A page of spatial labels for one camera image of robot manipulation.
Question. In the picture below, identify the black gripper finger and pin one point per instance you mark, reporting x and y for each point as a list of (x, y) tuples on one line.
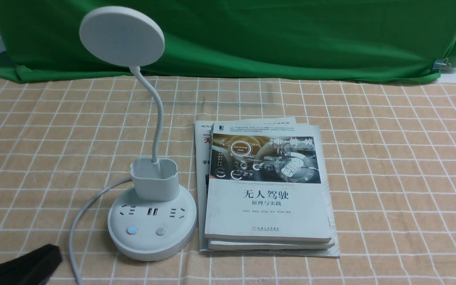
[(33, 268)]

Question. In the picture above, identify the bottom thin white book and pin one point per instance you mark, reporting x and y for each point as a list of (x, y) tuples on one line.
[(202, 131)]

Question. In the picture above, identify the white desk lamp with sockets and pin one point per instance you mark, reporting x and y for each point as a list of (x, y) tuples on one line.
[(156, 217)]

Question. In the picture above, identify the top self-driving textbook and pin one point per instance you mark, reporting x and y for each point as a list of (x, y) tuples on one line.
[(267, 202)]

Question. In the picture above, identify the orange checkered tablecloth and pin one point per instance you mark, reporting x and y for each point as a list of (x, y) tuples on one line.
[(390, 152)]

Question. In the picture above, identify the metal binder clip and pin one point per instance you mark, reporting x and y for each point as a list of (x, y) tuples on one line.
[(440, 65)]

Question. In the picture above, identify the middle white book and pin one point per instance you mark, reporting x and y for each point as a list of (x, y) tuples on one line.
[(269, 246)]

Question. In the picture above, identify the green backdrop cloth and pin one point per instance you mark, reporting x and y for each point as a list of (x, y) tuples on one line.
[(362, 40)]

